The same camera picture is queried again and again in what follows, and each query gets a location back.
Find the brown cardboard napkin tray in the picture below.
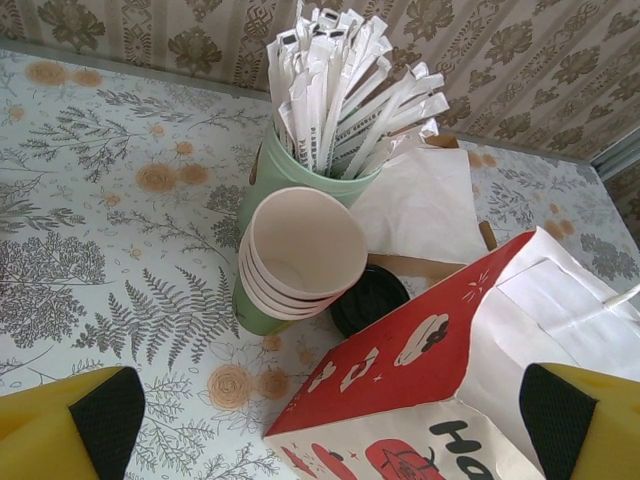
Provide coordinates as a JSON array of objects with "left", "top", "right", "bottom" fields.
[{"left": 367, "top": 133, "right": 497, "bottom": 287}]

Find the red white paper gift bag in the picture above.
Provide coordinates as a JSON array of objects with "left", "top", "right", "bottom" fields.
[{"left": 263, "top": 225, "right": 640, "bottom": 480}]

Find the black plastic cup lid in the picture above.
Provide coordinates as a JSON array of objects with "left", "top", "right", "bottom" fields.
[{"left": 329, "top": 264, "right": 409, "bottom": 337}]

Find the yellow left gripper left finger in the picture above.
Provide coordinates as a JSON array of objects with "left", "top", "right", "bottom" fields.
[{"left": 0, "top": 366, "right": 146, "bottom": 480}]

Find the white paper napkin stack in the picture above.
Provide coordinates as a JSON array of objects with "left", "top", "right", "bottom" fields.
[{"left": 349, "top": 147, "right": 479, "bottom": 252}]

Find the floral patterned table cover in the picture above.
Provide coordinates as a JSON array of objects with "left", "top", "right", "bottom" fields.
[{"left": 0, "top": 47, "right": 640, "bottom": 480}]

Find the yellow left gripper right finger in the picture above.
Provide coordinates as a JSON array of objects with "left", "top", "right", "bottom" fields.
[{"left": 519, "top": 363, "right": 640, "bottom": 480}]

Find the pale green straw holder cup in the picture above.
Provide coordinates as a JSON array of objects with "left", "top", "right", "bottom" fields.
[{"left": 239, "top": 117, "right": 384, "bottom": 241}]

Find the bundle of wrapped straws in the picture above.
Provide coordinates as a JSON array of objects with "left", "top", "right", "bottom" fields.
[{"left": 264, "top": 0, "right": 449, "bottom": 179}]

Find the aluminium frame post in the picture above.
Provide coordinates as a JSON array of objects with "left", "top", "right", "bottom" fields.
[{"left": 589, "top": 133, "right": 640, "bottom": 182}]

